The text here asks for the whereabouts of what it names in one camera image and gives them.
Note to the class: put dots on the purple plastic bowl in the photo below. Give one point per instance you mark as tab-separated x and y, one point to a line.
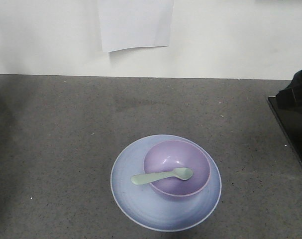
170	154

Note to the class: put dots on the mint green plastic spoon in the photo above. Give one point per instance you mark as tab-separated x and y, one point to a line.
182	173

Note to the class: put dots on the blue round plate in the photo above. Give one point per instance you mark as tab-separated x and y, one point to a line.
170	204

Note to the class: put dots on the black glass gas hob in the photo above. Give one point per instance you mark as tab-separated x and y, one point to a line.
291	124

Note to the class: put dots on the white paper sheet on wall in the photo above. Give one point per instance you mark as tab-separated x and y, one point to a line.
129	24

